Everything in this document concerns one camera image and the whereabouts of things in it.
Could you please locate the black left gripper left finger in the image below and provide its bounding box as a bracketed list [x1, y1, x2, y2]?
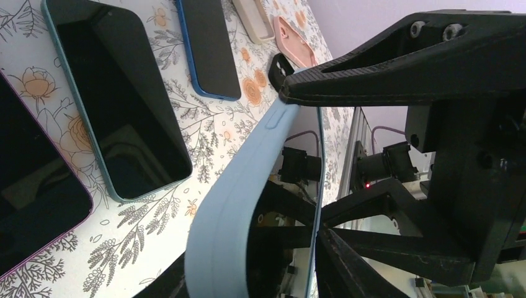
[134, 253, 189, 298]

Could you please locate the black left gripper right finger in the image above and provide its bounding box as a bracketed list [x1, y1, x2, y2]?
[315, 229, 407, 298]

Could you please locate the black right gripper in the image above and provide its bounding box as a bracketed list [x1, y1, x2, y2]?
[279, 10, 525, 286]

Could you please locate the black phone light blue case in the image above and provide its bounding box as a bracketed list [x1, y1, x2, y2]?
[246, 107, 323, 297]

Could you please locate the pink phone case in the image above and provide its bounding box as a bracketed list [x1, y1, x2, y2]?
[273, 16, 317, 68]

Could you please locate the black smartphone from pink case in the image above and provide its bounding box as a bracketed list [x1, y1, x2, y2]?
[175, 0, 241, 101]

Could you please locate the beige phone case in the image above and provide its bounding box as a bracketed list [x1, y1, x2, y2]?
[233, 0, 275, 45]

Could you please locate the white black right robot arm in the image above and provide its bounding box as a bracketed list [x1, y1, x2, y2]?
[279, 9, 525, 286]

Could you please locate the aluminium rail frame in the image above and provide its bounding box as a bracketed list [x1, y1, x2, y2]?
[336, 107, 375, 199]

